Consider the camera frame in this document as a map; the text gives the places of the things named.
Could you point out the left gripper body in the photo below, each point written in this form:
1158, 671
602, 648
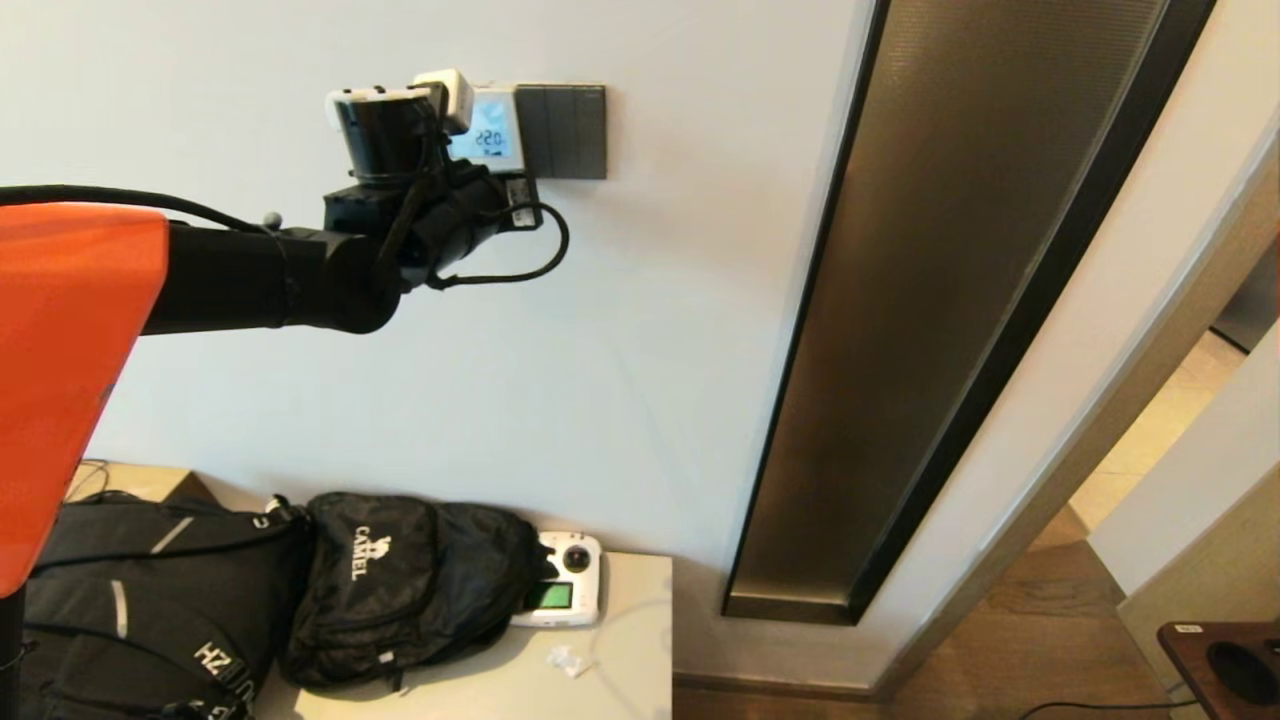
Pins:
455, 215

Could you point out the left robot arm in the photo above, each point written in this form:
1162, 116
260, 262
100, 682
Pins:
230, 280

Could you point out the white wall thermostat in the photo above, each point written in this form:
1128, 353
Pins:
495, 135

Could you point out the small black Camel backpack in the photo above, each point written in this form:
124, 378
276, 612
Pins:
400, 600

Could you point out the white remote controller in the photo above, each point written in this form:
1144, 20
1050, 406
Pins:
577, 585

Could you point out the light wooden desk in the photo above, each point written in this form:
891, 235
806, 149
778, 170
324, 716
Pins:
140, 480

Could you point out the beige cabinet top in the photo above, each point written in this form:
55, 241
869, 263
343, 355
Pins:
620, 640

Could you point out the crumpled white wrapper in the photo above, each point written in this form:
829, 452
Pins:
570, 662

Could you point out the large black backpack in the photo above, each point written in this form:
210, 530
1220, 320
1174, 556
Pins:
150, 600

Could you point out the brown wooden table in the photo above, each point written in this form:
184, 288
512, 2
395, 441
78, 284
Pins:
1190, 660

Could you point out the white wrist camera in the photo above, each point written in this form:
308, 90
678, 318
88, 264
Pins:
450, 95

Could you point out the grey wall light switch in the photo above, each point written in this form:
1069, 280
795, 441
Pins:
565, 130

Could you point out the grey door frame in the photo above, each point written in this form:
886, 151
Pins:
1100, 420

